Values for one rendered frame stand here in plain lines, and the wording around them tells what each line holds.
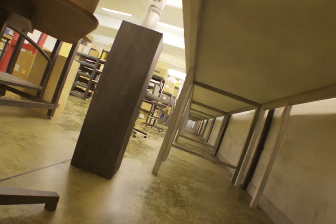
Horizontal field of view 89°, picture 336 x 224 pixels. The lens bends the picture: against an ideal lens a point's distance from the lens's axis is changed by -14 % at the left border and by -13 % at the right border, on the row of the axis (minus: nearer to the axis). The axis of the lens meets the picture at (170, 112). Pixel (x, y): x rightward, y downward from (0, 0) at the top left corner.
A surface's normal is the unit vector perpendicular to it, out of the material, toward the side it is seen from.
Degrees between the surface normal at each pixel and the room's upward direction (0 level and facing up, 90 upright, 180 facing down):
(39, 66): 90
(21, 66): 90
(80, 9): 90
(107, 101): 90
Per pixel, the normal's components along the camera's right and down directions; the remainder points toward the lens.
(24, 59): -0.20, -0.09
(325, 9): -0.34, 0.94
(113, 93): 0.04, 0.00
